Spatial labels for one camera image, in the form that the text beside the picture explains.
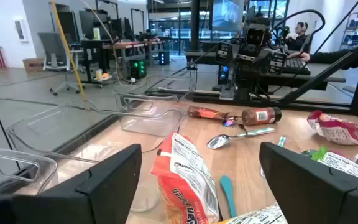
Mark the orange spice bottle black cap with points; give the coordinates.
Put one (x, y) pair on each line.
(259, 116)

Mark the orange ramen packet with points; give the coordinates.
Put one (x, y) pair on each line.
(182, 174)

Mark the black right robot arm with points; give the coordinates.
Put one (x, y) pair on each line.
(243, 88)

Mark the person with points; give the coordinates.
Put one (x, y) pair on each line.
(298, 40)

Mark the black aluminium table frame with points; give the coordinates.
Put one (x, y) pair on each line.
(322, 107)

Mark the grey office chair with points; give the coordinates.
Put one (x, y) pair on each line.
(53, 49)

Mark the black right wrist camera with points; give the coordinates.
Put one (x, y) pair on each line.
(255, 36)

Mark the black keyboard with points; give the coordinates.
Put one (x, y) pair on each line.
(295, 66)

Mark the person's forearm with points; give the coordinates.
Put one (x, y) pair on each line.
(337, 57)

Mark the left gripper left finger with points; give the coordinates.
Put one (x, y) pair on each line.
(73, 202)

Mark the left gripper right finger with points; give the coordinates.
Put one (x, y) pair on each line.
(315, 193)

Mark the computer tower blue light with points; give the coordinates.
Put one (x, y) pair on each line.
(223, 74)

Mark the grey top desk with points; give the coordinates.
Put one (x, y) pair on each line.
(204, 57)

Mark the computer tower green lights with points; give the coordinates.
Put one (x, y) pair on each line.
(138, 69)

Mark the orange candy bar wrapper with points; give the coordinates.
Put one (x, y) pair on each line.
(207, 112)

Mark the white framed wall panel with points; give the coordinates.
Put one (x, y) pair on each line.
(21, 30)

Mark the red yellow ramen packet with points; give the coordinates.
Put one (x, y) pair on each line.
(337, 130)

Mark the large wall display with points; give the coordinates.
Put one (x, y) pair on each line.
(227, 15)

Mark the person's hand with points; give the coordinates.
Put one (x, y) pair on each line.
(303, 57)

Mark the black computer monitor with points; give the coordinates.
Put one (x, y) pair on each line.
(89, 23)

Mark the teal plastic spoon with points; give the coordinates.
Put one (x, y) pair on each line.
(227, 193)

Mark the pink green ramen packet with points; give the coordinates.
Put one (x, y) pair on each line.
(343, 163)

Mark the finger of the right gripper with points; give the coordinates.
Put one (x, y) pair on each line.
(277, 63)
(223, 53)

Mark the black keyboard desk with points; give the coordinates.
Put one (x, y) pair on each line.
(306, 81)

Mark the yellow cup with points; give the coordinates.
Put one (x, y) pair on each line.
(99, 74)

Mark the pale green container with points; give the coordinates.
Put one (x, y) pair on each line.
(96, 33)

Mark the cardboard box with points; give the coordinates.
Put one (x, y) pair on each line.
(33, 65)

